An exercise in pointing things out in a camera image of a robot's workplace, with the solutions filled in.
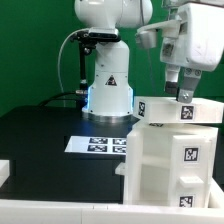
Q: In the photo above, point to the black camera on stand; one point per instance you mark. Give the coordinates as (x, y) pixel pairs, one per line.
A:
(88, 39)

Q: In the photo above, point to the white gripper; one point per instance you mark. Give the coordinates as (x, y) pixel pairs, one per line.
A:
(199, 45)

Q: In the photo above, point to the white cabinet top block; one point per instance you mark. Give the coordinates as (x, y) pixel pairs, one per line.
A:
(168, 110)

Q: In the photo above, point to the white border rail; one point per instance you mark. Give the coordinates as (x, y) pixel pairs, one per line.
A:
(216, 196)
(32, 212)
(4, 171)

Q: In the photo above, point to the white left border rail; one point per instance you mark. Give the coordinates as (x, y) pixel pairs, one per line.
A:
(4, 171)

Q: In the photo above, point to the white front border rail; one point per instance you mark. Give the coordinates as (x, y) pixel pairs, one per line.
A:
(32, 212)

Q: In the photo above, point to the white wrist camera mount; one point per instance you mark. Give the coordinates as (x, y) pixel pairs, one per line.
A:
(146, 36)

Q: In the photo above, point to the white cabinet door panel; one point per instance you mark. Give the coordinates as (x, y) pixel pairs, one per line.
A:
(189, 182)

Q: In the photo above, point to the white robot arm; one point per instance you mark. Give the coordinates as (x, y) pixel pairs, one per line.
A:
(110, 98)

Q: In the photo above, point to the white cabinet box body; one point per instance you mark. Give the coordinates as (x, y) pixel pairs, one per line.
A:
(146, 169)

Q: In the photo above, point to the white right border rail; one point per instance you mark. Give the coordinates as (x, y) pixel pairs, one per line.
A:
(216, 196)

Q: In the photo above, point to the white paper with markers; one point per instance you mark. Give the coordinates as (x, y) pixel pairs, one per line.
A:
(96, 145)

